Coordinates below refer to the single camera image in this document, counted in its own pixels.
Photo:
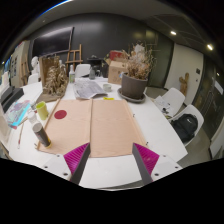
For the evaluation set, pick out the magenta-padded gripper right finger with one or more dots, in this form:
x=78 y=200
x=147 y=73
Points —
x=146 y=159

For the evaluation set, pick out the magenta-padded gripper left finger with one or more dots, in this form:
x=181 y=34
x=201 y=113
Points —
x=76 y=158

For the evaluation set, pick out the clear bottle with white cap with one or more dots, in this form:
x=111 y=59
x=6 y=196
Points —
x=43 y=136

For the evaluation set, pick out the flat round red coaster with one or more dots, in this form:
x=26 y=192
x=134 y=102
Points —
x=60 y=114

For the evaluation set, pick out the black backpack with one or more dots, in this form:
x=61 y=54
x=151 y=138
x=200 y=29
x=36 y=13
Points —
x=185 y=128

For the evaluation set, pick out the white paper sheets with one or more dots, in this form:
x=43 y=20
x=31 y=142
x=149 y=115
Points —
x=161 y=104

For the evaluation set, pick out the yellow-green mug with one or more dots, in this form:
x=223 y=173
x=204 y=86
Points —
x=42 y=111

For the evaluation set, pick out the small jar with white lid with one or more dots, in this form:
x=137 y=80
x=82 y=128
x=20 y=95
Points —
x=32 y=117

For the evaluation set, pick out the thin wooden stick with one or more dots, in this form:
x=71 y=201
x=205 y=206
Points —
x=20 y=135

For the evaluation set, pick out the white plastic chair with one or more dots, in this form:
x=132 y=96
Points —
x=82 y=70
x=33 y=79
x=175 y=98
x=196 y=115

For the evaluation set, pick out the dark grey plant saucer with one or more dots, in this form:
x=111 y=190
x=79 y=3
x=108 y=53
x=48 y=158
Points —
x=123 y=96

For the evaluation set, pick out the yellow sticky note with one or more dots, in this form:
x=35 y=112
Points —
x=108 y=98

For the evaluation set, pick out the folded newspaper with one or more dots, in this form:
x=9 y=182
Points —
x=86 y=89

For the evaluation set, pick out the dried plant in grey pot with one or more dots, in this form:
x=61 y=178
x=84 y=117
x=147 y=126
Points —
x=133 y=85

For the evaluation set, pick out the small white cup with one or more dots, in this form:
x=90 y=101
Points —
x=107 y=87

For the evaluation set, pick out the brown relief sculpture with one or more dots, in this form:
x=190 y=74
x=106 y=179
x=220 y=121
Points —
x=55 y=81

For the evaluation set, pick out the white spray bottle green label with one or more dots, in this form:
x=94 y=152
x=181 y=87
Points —
x=71 y=76

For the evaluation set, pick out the wooden figure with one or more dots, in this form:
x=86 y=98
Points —
x=184 y=83

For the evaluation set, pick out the black flat box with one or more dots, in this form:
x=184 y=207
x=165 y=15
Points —
x=6 y=93
x=13 y=100

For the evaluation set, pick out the clear glass bottle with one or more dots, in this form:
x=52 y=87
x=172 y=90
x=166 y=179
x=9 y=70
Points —
x=92 y=74

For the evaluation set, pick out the cardboard box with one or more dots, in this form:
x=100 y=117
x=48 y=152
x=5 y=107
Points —
x=116 y=73

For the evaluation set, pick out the wooden easel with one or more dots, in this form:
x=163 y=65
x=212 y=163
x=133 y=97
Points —
x=74 y=56
x=24 y=70

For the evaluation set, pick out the white plaster bust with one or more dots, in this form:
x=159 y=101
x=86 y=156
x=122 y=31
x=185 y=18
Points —
x=35 y=65

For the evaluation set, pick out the red box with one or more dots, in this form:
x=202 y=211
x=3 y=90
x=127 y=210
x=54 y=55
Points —
x=116 y=55

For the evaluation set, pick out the white cabinet with pictures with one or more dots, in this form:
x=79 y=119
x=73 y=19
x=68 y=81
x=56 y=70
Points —
x=18 y=63

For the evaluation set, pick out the black wall screen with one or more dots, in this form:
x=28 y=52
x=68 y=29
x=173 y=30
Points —
x=51 y=41

